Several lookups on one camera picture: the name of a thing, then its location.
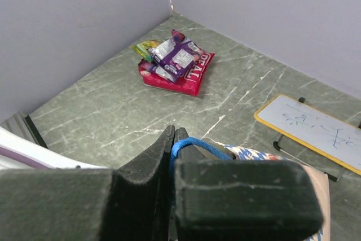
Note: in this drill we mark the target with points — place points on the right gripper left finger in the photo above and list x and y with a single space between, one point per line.
127 203

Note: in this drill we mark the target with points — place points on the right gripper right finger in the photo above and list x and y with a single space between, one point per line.
242 198

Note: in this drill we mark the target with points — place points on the blue checkered paper bag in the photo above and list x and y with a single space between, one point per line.
253 156

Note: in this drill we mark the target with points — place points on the red Real chips bag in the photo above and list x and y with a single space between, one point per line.
189 83

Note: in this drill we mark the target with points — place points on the purple snack packet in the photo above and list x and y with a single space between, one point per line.
177 54
160 71

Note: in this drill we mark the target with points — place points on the green Fox's candy bag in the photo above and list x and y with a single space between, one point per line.
143 47

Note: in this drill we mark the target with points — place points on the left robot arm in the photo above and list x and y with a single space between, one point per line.
19 153

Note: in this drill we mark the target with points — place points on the small yellow-framed whiteboard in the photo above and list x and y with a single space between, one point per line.
324 134

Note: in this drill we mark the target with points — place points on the aluminium frame rail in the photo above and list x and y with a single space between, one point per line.
23 126

